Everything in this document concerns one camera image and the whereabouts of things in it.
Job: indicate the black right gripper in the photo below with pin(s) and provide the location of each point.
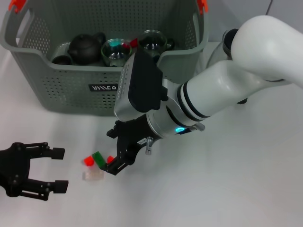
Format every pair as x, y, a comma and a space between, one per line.
132, 134

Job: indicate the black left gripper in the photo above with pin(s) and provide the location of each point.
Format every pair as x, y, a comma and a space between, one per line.
14, 168

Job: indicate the teal toy brick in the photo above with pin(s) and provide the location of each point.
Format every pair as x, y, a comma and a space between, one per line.
115, 43

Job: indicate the white flat toy plate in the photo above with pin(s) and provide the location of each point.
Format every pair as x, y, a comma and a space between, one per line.
93, 176

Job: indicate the green toy brick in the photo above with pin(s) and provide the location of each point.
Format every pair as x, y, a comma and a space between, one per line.
99, 160

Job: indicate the dark red curved toy brick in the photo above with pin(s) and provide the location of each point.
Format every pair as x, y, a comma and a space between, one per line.
133, 43

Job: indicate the dark clay small teacup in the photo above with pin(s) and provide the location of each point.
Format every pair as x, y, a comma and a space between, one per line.
62, 60

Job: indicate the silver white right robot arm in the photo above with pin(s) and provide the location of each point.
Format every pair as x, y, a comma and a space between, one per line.
213, 89

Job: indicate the grey perforated plastic storage basket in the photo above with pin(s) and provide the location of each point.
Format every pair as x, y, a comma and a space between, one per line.
71, 94

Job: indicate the dark clay teapot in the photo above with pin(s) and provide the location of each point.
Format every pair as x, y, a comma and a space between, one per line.
85, 49

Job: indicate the glass teacup black sleeve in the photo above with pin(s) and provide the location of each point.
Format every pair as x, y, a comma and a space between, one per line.
113, 55
154, 41

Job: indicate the small red toy brick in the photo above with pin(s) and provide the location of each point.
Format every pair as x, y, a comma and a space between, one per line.
110, 159
88, 161

